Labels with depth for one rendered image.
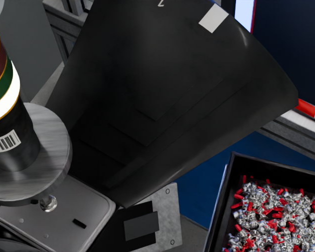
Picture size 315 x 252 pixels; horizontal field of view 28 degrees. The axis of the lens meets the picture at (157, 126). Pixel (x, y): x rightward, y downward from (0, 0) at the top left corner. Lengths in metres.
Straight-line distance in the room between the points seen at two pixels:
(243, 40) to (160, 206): 0.20
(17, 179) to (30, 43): 1.38
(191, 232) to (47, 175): 1.35
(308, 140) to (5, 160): 0.61
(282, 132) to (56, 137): 0.58
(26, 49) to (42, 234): 1.30
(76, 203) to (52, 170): 0.11
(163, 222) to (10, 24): 1.06
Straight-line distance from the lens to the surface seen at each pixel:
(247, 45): 0.61
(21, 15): 1.69
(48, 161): 0.40
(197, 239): 1.73
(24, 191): 0.40
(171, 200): 0.69
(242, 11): 0.77
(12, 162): 0.39
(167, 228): 0.70
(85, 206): 0.50
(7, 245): 0.45
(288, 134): 0.94
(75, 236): 0.49
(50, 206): 0.49
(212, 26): 0.61
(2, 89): 0.32
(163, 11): 0.60
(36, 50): 1.81
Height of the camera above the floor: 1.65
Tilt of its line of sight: 62 degrees down
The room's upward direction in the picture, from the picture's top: 7 degrees counter-clockwise
